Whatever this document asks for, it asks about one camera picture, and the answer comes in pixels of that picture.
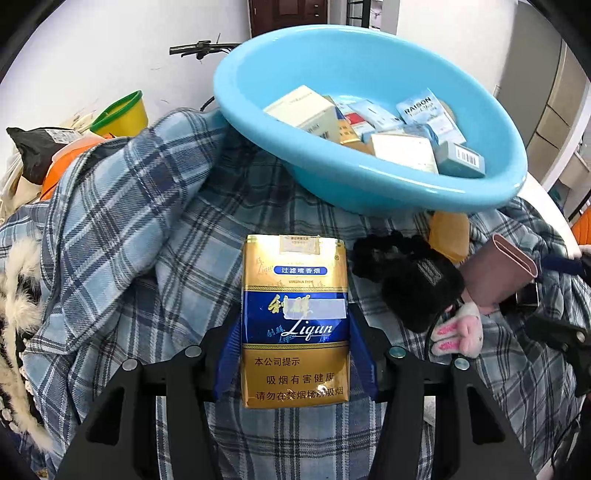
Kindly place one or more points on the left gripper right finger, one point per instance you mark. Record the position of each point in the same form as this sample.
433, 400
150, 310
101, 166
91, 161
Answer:
473, 437

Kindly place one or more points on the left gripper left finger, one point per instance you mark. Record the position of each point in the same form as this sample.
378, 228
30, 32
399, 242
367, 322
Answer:
117, 439

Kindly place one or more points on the pink plastic holder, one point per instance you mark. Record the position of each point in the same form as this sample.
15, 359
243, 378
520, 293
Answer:
498, 270

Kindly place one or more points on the gold blue cigarette pack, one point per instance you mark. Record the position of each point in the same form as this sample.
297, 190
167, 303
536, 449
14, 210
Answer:
295, 322

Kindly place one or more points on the small black box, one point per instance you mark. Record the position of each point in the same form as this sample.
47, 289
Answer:
525, 302

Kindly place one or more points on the black scrunchie pouch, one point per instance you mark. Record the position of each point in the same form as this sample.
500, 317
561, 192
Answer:
418, 283

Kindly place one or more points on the amber translucent soap box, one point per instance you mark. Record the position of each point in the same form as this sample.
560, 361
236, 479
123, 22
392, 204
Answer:
450, 235

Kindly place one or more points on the black white fuzzy garment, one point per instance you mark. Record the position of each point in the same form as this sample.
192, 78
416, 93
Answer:
21, 315

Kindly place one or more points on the pale blue barcode box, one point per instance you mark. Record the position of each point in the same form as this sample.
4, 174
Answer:
458, 161

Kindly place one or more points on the white flat box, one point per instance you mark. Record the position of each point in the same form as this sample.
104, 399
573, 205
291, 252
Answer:
406, 150

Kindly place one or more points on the gold blue small box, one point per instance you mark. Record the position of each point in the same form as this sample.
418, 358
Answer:
354, 130

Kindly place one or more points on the orange tissue pack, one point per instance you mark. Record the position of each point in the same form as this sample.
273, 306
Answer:
64, 157

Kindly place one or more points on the grey beige cabinet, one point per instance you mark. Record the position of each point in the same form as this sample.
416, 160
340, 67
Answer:
543, 88

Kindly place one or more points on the yellow green-rimmed cup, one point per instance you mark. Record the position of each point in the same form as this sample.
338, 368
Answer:
124, 118

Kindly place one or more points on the blue Maison box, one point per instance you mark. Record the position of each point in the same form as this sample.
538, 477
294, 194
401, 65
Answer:
426, 109

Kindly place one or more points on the black plastic package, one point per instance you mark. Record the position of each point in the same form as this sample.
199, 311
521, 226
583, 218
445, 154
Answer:
37, 147

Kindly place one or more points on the cream barcode box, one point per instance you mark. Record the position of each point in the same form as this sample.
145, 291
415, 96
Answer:
305, 109

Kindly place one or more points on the light blue plastic basin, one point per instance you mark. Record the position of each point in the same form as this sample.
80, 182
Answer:
373, 72

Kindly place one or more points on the black bicycle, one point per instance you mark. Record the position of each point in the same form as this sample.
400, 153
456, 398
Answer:
203, 48

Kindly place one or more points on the dark brown door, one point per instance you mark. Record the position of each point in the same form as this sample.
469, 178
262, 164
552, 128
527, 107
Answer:
270, 15

